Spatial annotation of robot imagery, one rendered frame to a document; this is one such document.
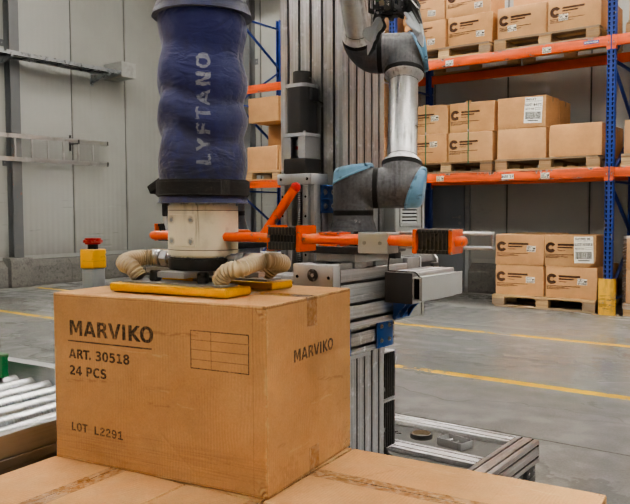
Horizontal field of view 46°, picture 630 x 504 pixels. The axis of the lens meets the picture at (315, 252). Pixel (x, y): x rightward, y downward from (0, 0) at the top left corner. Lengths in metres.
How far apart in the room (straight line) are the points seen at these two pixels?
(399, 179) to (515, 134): 6.99
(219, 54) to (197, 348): 0.67
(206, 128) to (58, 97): 11.16
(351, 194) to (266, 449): 0.82
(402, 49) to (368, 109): 0.30
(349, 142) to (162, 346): 0.99
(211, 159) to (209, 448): 0.64
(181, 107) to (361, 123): 0.82
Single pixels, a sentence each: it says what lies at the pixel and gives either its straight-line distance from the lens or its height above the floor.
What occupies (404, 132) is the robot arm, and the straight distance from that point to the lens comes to 2.12.
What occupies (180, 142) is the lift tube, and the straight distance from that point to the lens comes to 1.74.
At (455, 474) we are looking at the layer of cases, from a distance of 1.75.
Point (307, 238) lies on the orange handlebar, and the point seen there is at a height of 1.07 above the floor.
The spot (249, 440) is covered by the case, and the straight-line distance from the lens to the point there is 1.57.
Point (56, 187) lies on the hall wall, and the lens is 12.68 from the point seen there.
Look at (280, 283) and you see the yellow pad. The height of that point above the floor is 0.96.
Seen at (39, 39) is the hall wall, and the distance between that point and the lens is 12.84.
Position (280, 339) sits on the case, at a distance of 1.55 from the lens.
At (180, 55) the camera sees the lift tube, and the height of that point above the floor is 1.49.
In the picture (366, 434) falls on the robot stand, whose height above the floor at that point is 0.39.
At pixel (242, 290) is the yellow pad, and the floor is 0.96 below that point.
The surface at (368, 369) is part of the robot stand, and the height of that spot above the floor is 0.61.
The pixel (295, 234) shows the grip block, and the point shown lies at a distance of 1.63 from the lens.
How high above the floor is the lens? 1.13
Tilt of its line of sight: 3 degrees down
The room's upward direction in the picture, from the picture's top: straight up
